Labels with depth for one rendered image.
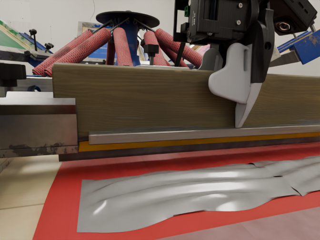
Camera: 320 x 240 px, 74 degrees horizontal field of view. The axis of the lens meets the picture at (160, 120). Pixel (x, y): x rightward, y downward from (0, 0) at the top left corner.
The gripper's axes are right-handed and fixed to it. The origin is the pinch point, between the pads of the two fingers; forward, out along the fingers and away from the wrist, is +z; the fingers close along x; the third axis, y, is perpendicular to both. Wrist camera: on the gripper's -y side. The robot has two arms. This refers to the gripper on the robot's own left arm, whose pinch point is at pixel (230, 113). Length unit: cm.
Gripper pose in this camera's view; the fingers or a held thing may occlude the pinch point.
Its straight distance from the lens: 28.7
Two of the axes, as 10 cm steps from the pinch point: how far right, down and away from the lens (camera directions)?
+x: 3.0, 2.0, -9.3
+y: -9.5, 0.2, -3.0
